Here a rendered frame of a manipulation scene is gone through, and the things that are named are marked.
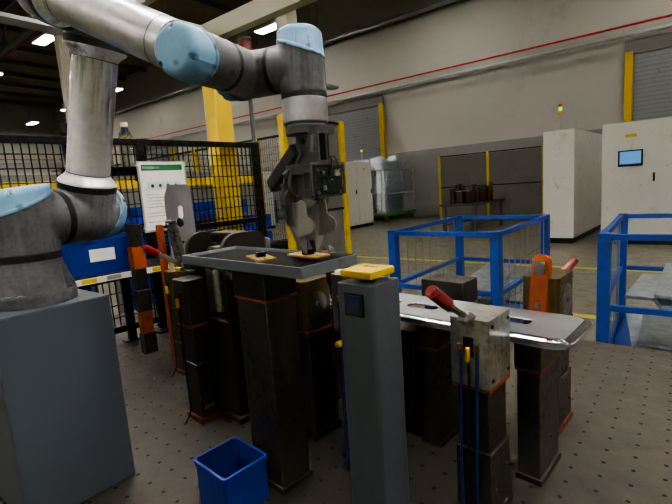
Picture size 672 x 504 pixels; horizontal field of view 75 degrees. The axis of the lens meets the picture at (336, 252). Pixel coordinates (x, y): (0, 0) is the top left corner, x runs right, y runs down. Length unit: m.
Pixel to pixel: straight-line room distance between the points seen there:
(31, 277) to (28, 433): 0.28
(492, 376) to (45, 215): 0.87
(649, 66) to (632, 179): 6.61
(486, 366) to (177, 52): 0.65
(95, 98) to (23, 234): 0.30
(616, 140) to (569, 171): 0.82
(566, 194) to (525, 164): 4.43
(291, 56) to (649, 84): 14.31
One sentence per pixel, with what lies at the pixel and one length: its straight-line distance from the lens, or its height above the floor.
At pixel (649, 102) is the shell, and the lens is 14.83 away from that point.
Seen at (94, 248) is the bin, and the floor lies 1.13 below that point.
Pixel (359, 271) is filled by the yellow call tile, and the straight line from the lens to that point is 0.65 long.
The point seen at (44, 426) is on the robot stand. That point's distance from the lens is 1.03.
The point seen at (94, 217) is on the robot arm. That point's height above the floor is 1.26.
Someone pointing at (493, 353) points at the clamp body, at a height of 1.00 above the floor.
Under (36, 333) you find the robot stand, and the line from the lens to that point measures 0.98.
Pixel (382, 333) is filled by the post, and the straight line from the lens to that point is 0.67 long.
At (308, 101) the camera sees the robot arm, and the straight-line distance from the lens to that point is 0.73.
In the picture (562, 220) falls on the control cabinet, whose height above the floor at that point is 0.42.
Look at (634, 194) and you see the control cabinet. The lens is 8.75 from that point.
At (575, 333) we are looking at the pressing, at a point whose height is 1.00.
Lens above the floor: 1.28
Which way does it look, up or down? 8 degrees down
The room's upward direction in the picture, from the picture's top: 4 degrees counter-clockwise
